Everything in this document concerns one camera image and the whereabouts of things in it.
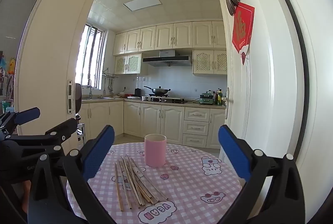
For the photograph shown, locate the steel sink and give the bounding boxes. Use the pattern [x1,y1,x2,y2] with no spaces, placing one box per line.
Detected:
[82,96,115,101]

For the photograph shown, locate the metal stool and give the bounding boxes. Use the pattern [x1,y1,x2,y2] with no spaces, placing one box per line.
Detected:
[77,115,86,148]

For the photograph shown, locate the metal door strike plate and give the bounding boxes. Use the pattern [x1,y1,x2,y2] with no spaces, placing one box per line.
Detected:
[67,80,73,114]

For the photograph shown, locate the wide lattice door cabinet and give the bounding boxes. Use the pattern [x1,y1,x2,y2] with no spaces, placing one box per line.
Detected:
[193,49,227,75]

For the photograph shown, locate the white door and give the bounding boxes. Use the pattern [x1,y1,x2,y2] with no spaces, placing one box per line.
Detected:
[219,0,313,224]

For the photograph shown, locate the yellow plush toy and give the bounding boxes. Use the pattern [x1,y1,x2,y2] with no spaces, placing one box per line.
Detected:
[7,57,17,75]

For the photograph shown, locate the bundle of wooden chopsticks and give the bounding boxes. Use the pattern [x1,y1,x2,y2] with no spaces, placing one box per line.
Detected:
[114,155,169,212]

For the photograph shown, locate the cream wall cabinet row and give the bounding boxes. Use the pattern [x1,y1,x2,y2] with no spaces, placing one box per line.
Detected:
[112,21,227,56]

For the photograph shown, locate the kitchen window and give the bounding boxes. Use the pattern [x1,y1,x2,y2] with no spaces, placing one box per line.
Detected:
[75,23,107,90]

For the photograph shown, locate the red paper door poster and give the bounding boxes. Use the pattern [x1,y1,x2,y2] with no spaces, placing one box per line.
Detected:
[231,2,255,65]

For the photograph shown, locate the wok with lid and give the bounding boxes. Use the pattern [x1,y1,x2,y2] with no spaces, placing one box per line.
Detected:
[144,85,171,96]

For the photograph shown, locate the cream base cabinets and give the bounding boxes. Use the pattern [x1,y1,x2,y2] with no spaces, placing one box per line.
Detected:
[81,99,226,149]

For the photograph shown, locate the person's left forearm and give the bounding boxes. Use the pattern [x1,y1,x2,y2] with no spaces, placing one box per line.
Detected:
[22,180,33,214]

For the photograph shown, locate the pink cup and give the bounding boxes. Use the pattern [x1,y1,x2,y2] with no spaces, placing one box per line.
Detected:
[144,134,167,168]

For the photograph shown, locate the range hood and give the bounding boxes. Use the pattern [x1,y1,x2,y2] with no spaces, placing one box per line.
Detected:
[143,49,193,67]

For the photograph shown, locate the hanging kitchen utensils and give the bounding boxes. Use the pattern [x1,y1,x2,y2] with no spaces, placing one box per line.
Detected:
[103,78,115,93]

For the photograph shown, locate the wall utensil rack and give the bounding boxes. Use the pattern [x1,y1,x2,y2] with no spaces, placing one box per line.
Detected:
[101,68,119,80]

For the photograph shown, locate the gas stove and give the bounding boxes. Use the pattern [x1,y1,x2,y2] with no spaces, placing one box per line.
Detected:
[148,95,188,104]

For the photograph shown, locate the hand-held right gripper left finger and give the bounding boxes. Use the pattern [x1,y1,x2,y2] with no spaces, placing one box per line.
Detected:
[28,124,116,224]

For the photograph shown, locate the ceiling light panel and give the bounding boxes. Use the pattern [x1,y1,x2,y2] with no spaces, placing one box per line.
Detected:
[123,0,162,11]

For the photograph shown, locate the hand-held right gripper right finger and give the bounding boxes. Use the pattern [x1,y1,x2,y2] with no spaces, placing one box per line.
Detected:
[218,124,305,224]

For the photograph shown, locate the pink checked tablecloth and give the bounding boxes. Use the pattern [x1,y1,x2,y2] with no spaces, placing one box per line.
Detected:
[66,143,242,224]

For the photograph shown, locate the metal door handle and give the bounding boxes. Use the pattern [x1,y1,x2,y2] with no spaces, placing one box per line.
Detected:
[224,87,235,120]

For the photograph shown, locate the narrow lattice door cabinet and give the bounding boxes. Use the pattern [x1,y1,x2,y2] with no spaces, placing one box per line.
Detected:
[114,53,142,75]

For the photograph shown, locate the brown appliance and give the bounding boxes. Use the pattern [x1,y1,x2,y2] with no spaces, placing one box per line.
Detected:
[75,83,82,116]

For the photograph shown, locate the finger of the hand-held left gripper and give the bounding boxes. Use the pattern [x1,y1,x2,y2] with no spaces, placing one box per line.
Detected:
[0,107,41,136]
[5,118,78,152]

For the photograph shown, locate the green cooking appliance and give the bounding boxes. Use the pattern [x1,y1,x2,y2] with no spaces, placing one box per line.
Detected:
[200,91,215,105]

